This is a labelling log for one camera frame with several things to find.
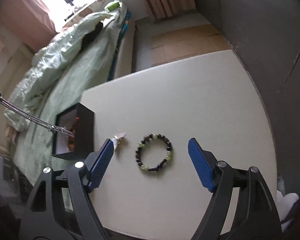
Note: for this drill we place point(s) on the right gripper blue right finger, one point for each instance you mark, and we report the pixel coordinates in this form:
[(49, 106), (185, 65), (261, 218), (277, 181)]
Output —
[(203, 162)]

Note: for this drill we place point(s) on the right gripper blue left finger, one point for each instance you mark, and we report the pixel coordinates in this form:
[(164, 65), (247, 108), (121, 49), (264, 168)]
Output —
[(97, 164)]

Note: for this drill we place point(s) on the black jewelry box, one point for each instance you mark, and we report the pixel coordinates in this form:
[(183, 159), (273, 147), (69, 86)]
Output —
[(79, 120)]

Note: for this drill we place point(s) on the small white crystal pendant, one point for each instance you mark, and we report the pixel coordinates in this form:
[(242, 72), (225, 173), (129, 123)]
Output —
[(117, 137)]

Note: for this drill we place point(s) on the white fluffy slipper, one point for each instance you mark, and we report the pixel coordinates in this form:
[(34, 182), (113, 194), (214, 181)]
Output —
[(284, 203)]

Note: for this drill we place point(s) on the light green duvet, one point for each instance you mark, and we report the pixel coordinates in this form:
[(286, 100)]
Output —
[(60, 72)]

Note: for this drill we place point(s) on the bed with green sheet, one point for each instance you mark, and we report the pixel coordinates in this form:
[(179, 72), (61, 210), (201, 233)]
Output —
[(34, 143)]

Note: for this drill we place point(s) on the flattened cardboard sheets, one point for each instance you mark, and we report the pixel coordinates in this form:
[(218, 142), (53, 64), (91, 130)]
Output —
[(187, 42)]

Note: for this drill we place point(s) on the black garment on bed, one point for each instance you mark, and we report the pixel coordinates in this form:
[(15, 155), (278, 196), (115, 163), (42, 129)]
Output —
[(90, 37)]

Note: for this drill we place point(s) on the green tissue pack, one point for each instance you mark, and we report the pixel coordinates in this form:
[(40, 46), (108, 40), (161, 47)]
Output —
[(112, 6)]

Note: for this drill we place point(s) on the patterned pillow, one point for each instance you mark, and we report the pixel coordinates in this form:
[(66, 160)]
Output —
[(94, 6)]

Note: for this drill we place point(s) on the left pink curtain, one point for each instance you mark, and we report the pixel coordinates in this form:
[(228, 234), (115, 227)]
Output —
[(29, 21)]

